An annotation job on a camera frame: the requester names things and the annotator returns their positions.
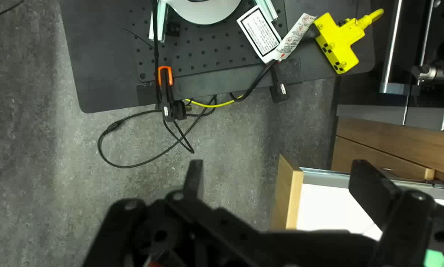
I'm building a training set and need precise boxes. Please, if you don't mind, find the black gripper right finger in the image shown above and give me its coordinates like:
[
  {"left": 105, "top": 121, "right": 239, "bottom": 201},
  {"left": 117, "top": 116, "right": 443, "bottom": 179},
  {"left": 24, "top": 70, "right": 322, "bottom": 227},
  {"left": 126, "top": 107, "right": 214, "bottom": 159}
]
[{"left": 347, "top": 159, "right": 438, "bottom": 267}]

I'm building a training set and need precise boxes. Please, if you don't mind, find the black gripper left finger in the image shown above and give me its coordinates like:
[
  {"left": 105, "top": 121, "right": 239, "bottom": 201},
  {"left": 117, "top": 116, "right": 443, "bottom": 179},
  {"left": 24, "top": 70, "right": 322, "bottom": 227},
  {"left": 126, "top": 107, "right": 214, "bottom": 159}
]
[{"left": 181, "top": 159, "right": 205, "bottom": 199}]

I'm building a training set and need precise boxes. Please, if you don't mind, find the wooden drawer with white interior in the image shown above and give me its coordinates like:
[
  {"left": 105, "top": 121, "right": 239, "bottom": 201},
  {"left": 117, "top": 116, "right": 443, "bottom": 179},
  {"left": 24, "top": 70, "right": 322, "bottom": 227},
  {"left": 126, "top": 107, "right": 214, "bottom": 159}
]
[{"left": 270, "top": 153, "right": 444, "bottom": 235}]

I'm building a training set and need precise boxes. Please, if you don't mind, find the wooden counter cabinet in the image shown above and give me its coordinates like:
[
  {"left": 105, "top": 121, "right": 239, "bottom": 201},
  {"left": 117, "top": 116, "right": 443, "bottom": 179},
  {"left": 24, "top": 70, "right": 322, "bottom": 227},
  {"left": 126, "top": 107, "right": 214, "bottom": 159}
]
[{"left": 330, "top": 103, "right": 444, "bottom": 187}]

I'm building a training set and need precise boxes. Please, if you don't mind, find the orange black clamp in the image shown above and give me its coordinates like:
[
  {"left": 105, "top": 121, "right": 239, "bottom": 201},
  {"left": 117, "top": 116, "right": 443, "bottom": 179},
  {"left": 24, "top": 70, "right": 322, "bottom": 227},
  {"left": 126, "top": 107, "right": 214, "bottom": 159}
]
[{"left": 153, "top": 64, "right": 189, "bottom": 124}]

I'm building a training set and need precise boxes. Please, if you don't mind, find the black plug adapter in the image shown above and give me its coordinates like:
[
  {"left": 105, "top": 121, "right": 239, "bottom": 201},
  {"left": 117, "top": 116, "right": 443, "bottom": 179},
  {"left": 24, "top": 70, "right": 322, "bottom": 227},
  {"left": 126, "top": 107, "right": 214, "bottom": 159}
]
[{"left": 269, "top": 64, "right": 291, "bottom": 104}]

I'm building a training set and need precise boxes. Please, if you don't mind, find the black perforated robot table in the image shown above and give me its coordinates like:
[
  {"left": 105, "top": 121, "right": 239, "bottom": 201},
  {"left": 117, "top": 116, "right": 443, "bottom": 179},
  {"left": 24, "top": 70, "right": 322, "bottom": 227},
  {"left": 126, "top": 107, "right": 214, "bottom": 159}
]
[{"left": 56, "top": 0, "right": 376, "bottom": 115}]

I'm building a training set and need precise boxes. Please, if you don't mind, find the yellow plastic tool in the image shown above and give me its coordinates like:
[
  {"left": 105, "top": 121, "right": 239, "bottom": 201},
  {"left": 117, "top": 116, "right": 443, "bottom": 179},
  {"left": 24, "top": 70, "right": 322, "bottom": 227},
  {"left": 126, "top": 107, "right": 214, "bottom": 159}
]
[{"left": 313, "top": 8, "right": 385, "bottom": 76}]

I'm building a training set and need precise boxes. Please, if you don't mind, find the white printed paper label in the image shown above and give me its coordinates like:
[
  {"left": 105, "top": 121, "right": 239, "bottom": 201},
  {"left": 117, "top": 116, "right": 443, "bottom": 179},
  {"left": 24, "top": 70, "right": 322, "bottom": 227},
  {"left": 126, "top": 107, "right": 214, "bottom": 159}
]
[{"left": 235, "top": 5, "right": 284, "bottom": 66}]

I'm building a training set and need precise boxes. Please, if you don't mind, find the thin yellow cable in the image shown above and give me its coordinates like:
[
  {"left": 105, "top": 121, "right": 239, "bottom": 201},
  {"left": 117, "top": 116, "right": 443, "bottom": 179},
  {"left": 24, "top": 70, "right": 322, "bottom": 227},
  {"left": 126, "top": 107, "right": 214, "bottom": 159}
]
[{"left": 186, "top": 94, "right": 245, "bottom": 110}]

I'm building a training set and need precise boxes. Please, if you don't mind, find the thin black cable loop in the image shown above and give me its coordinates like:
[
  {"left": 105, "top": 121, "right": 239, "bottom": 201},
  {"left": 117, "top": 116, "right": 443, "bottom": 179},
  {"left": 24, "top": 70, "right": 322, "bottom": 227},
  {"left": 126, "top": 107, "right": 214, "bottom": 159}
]
[{"left": 97, "top": 106, "right": 198, "bottom": 170}]

